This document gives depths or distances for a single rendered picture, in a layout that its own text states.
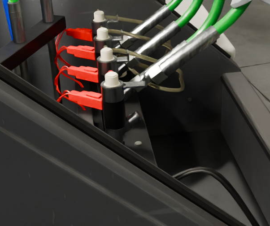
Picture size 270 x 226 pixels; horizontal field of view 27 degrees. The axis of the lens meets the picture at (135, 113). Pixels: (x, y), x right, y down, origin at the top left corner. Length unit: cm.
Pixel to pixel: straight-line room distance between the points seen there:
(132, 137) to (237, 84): 29
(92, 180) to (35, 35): 54
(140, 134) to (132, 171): 46
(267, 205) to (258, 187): 5
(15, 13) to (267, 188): 44
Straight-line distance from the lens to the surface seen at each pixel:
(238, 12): 67
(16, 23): 82
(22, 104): 31
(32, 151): 32
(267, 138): 85
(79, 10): 98
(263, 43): 378
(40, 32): 86
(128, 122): 70
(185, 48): 68
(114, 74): 68
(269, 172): 85
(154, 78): 68
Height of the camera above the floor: 139
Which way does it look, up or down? 28 degrees down
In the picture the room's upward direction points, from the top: 3 degrees counter-clockwise
